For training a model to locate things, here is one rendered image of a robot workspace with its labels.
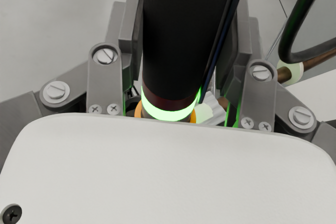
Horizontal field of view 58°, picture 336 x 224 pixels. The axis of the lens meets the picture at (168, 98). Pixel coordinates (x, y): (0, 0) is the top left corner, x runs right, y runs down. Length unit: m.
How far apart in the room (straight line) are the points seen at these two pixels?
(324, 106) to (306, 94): 0.05
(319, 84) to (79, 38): 1.83
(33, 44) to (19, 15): 0.31
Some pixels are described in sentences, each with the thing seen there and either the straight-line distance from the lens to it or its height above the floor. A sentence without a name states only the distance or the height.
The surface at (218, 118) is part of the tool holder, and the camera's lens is 0.25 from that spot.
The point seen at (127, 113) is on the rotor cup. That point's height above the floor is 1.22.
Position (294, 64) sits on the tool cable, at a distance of 0.29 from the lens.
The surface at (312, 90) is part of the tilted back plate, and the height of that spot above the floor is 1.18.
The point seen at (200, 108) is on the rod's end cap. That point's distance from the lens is 0.25.
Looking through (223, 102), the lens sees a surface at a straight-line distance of 0.26.
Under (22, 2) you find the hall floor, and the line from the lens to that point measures 2.59.
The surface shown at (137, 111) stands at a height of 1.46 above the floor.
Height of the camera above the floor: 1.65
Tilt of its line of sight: 59 degrees down
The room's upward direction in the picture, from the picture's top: 9 degrees clockwise
